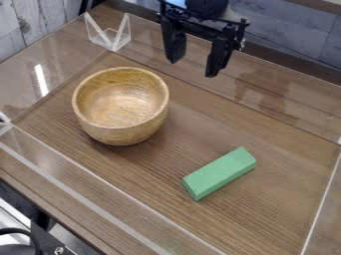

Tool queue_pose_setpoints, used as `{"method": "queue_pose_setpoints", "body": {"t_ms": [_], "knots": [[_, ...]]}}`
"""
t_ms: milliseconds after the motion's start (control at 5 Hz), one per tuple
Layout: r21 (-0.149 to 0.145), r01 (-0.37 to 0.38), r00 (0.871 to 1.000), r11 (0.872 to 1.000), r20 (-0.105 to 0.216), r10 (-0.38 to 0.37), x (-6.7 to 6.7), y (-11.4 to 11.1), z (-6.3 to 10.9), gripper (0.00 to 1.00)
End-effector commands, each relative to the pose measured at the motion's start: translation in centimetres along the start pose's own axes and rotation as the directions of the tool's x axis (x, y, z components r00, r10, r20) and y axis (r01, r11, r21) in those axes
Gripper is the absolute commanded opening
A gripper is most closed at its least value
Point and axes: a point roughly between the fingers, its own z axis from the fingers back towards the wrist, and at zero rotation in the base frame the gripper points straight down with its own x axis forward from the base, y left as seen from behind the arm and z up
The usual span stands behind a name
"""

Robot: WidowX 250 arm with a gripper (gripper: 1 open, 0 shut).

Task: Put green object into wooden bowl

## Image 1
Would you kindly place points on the green rectangular block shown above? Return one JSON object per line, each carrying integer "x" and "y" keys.
{"x": 218, "y": 173}

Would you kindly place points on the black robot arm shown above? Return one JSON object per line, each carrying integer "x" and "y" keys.
{"x": 211, "y": 21}

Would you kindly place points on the black bracket with cable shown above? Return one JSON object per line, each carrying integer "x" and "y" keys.
{"x": 28, "y": 239}

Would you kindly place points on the clear acrylic enclosure walls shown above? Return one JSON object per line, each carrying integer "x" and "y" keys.
{"x": 118, "y": 195}

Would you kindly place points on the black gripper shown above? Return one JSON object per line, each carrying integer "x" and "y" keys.
{"x": 205, "y": 18}

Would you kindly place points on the wooden bowl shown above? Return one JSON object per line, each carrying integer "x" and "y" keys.
{"x": 121, "y": 104}

